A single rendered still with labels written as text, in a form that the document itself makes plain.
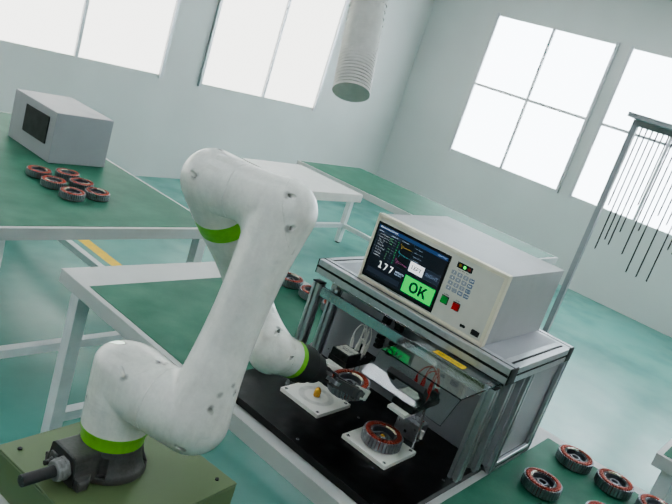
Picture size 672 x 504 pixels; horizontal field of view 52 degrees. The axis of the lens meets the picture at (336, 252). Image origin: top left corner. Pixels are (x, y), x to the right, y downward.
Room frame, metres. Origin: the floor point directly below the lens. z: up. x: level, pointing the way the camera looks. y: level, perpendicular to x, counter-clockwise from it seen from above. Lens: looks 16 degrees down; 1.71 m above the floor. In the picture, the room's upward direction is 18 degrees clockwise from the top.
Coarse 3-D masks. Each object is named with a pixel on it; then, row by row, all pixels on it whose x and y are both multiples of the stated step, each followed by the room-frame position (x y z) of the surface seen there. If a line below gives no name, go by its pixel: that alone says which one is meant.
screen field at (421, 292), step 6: (408, 276) 1.86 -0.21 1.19; (408, 282) 1.85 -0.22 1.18; (414, 282) 1.84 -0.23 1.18; (420, 282) 1.83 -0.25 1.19; (402, 288) 1.86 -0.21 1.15; (408, 288) 1.85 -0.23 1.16; (414, 288) 1.84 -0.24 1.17; (420, 288) 1.83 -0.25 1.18; (426, 288) 1.82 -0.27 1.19; (408, 294) 1.84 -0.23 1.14; (414, 294) 1.83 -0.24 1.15; (420, 294) 1.82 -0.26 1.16; (426, 294) 1.81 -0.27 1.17; (432, 294) 1.80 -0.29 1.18; (420, 300) 1.82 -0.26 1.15; (426, 300) 1.81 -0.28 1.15
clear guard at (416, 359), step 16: (384, 352) 1.59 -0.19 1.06; (400, 352) 1.61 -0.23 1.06; (416, 352) 1.64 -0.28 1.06; (432, 352) 1.68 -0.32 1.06; (448, 352) 1.72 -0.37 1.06; (368, 368) 1.55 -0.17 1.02; (384, 368) 1.55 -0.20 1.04; (400, 368) 1.54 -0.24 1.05; (416, 368) 1.54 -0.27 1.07; (432, 368) 1.58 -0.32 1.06; (448, 368) 1.61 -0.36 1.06; (384, 384) 1.51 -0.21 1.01; (400, 384) 1.51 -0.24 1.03; (432, 384) 1.50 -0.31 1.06; (448, 384) 1.51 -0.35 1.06; (464, 384) 1.54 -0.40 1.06; (480, 384) 1.58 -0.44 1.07; (496, 384) 1.61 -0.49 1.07; (416, 400) 1.47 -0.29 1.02; (432, 400) 1.46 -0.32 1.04; (448, 400) 1.46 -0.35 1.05; (432, 416) 1.43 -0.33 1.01
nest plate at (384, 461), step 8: (352, 432) 1.66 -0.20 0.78; (360, 432) 1.68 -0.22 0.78; (352, 440) 1.62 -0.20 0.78; (360, 440) 1.63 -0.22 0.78; (360, 448) 1.60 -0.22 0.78; (368, 448) 1.61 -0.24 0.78; (400, 448) 1.66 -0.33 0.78; (408, 448) 1.68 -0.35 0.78; (368, 456) 1.58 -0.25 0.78; (376, 456) 1.58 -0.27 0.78; (384, 456) 1.60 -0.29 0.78; (392, 456) 1.61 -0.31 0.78; (400, 456) 1.62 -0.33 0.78; (408, 456) 1.64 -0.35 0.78; (376, 464) 1.56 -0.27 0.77; (384, 464) 1.56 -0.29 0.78; (392, 464) 1.58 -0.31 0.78
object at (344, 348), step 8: (344, 344) 1.89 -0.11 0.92; (336, 352) 1.84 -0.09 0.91; (344, 352) 1.83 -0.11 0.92; (352, 352) 1.85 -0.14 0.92; (368, 352) 1.95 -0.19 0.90; (328, 360) 1.84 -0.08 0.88; (336, 360) 1.83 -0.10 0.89; (344, 360) 1.82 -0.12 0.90; (352, 360) 1.83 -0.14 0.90; (360, 360) 1.87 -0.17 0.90; (368, 360) 1.90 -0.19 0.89; (344, 368) 1.81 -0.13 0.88; (352, 368) 1.91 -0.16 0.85; (360, 368) 1.90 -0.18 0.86
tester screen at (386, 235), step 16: (384, 240) 1.92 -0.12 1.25; (400, 240) 1.89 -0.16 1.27; (384, 256) 1.91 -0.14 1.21; (400, 256) 1.88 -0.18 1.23; (416, 256) 1.85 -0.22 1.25; (432, 256) 1.83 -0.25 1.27; (368, 272) 1.93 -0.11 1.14; (384, 272) 1.90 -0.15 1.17; (400, 272) 1.87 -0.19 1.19; (400, 288) 1.86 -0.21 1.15; (432, 288) 1.81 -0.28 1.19
